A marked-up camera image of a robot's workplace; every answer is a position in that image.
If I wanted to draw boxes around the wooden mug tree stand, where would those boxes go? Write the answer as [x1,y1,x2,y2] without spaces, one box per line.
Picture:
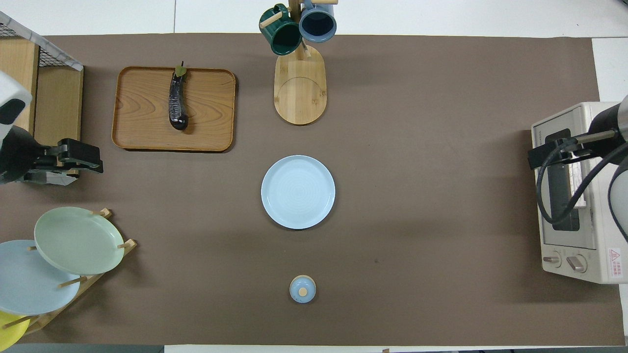
[259,0,339,126]

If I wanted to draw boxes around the dark purple eggplant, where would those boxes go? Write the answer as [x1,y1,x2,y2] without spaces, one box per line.
[168,61,189,131]

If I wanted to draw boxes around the brown paper table mat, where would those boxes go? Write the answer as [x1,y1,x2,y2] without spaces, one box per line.
[0,32,626,347]

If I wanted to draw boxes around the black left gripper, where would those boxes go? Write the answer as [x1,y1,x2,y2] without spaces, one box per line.
[27,138,105,178]

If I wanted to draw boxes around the dark green mug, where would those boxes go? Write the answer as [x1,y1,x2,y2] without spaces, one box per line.
[259,4,303,56]

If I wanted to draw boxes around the yellow plate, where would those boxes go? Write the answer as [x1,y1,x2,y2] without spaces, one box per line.
[0,310,31,352]

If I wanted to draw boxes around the blue mug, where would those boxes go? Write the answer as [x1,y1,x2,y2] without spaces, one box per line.
[298,0,338,44]

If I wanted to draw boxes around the light blue ridged plate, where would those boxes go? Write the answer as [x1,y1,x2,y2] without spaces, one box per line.
[261,155,337,230]

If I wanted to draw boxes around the pale green plate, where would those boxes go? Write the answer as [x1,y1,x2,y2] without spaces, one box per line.
[34,206,125,276]

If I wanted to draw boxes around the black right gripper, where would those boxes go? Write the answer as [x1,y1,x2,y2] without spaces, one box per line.
[528,137,593,170]

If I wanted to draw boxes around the wire shelf with wooden boards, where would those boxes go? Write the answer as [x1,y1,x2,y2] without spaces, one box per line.
[0,11,85,186]

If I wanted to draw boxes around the large pale blue plate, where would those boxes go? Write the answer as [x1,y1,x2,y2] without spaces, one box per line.
[0,239,81,316]

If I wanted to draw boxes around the wooden plate rack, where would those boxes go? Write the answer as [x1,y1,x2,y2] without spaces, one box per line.
[0,208,138,336]

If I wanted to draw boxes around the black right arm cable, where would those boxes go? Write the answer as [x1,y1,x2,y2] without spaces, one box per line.
[536,140,628,226]

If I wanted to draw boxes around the rectangular wooden tray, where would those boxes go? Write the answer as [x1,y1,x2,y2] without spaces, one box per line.
[111,66,237,152]

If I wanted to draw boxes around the small blue jar wooden knob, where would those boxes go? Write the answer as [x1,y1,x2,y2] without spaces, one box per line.
[289,275,317,304]

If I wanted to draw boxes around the cream toaster oven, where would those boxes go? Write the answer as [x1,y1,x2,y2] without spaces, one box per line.
[531,101,628,285]

